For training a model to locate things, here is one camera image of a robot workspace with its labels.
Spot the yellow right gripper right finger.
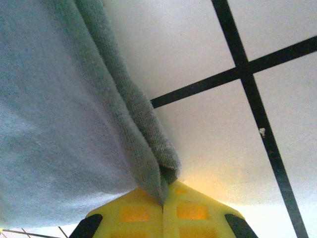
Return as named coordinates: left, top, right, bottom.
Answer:
left=162, top=180, right=259, bottom=238

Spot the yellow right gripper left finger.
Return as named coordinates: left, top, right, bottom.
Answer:
left=68, top=187, right=164, bottom=238

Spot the gray t-shirt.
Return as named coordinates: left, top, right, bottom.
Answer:
left=0, top=0, right=182, bottom=229

